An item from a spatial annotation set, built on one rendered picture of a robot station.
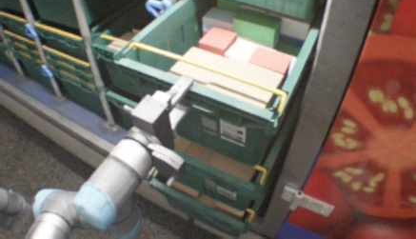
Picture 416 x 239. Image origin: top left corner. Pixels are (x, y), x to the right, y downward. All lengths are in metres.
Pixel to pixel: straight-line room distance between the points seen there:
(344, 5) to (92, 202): 0.53
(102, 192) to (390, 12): 0.56
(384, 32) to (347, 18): 0.07
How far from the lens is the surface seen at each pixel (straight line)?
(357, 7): 0.56
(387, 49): 0.59
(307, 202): 0.99
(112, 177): 0.50
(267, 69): 0.73
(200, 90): 0.61
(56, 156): 2.52
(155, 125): 0.52
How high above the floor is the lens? 1.84
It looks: 46 degrees down
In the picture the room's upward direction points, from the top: straight up
